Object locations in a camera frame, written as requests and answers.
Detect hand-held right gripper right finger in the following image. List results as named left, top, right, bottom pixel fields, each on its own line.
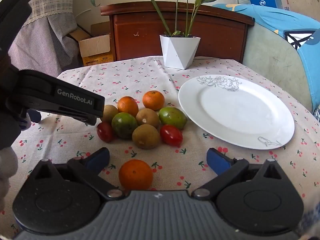
left=191, top=148, right=290, bottom=198

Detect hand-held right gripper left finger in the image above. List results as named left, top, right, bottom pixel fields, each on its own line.
left=30, top=147, right=124, bottom=200

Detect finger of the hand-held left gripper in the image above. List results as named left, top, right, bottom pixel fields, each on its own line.
left=57, top=105, right=104, bottom=127

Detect red tomato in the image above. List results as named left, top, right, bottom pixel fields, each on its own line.
left=160, top=124, right=183, bottom=147
left=97, top=122, right=115, bottom=143

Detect brown kiwi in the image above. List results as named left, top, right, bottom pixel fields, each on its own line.
left=136, top=108, right=160, bottom=129
left=100, top=104, right=119, bottom=123
left=132, top=124, right=161, bottom=149

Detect orange mandarin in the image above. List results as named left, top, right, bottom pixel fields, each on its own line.
left=118, top=159, right=154, bottom=191
left=142, top=90, right=165, bottom=111
left=117, top=96, right=139, bottom=117

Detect green mango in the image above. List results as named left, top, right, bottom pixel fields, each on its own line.
left=159, top=107, right=187, bottom=130
left=111, top=112, right=139, bottom=140

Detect white floral print plate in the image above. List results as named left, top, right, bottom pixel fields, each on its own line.
left=178, top=75, right=295, bottom=150

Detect lilac gingham cloth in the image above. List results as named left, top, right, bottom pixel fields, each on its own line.
left=9, top=11, right=83, bottom=80

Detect open cardboard box yellow label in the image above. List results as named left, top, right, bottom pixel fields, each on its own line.
left=67, top=21, right=117, bottom=67

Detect cherry print tablecloth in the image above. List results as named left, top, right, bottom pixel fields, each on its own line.
left=0, top=55, right=320, bottom=240

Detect brown wooden cabinet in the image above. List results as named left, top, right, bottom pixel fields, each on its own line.
left=100, top=1, right=255, bottom=63

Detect grey-green sofa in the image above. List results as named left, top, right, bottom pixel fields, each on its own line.
left=242, top=22, right=315, bottom=113

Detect green plant in white pot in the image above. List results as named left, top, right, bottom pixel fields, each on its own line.
left=90, top=0, right=237, bottom=70

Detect blue printed cloth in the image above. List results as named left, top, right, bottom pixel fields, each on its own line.
left=212, top=2, right=320, bottom=110

